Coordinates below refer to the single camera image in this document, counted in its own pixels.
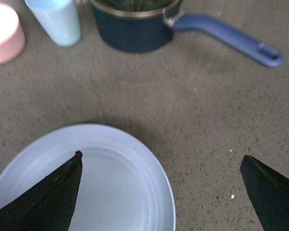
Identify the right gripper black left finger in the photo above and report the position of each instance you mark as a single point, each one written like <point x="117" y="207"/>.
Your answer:
<point x="49" y="205"/>

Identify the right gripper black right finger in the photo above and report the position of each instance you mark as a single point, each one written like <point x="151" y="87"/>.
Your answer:
<point x="268" y="192"/>

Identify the light blue plate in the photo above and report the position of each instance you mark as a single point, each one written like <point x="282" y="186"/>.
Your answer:
<point x="123" y="186"/>

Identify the pink bowl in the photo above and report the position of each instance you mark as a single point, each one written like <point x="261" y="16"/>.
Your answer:
<point x="12" y="38"/>

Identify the dark blue saucepan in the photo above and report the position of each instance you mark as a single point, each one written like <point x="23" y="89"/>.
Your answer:
<point x="137" y="32"/>

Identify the glass pot lid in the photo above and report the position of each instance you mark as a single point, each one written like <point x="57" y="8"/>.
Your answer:
<point x="135" y="5"/>

